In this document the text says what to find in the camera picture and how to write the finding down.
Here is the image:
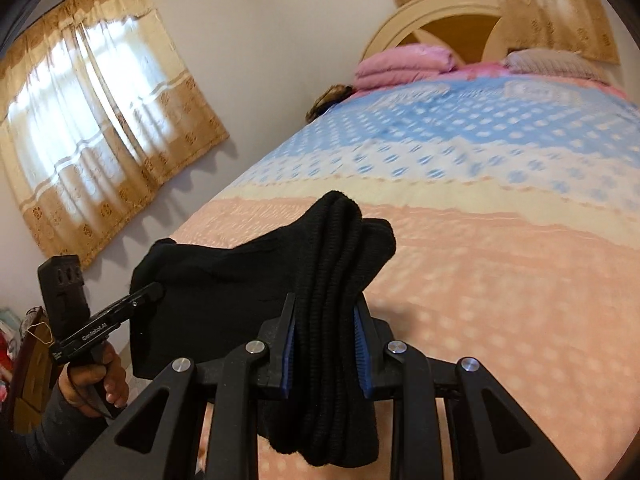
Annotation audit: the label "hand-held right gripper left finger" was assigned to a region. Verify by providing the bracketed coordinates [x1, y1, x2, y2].
[62, 292, 298, 480]

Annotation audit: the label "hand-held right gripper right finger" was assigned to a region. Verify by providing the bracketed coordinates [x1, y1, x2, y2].
[352, 300, 581, 480]

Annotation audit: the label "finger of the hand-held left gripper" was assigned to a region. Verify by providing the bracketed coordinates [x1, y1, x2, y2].
[107, 281, 166, 323]

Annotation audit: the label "black pants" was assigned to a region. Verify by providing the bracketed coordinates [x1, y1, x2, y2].
[129, 190, 397, 467]

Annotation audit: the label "person's left forearm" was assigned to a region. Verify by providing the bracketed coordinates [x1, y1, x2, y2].
[0, 385, 108, 480]

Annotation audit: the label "person's left hand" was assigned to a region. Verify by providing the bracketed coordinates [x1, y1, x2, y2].
[57, 345, 131, 418]

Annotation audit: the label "dotted pastel bed sheet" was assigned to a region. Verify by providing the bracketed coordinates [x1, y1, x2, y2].
[165, 72, 640, 480]

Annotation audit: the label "beige patterned curtain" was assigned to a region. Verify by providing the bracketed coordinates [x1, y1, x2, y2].
[0, 0, 230, 273]
[375, 0, 621, 66]

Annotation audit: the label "brown furry cushion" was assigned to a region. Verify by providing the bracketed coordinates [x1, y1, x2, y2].
[305, 84, 353, 123]

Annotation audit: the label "pink folded quilt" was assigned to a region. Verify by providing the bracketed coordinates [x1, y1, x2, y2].
[354, 42, 458, 92]

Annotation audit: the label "cream arched wooden headboard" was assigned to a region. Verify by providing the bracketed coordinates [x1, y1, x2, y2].
[359, 0, 511, 61]

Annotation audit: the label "grey pink striped pillow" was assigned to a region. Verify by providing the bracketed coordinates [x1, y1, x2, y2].
[502, 48, 608, 83]

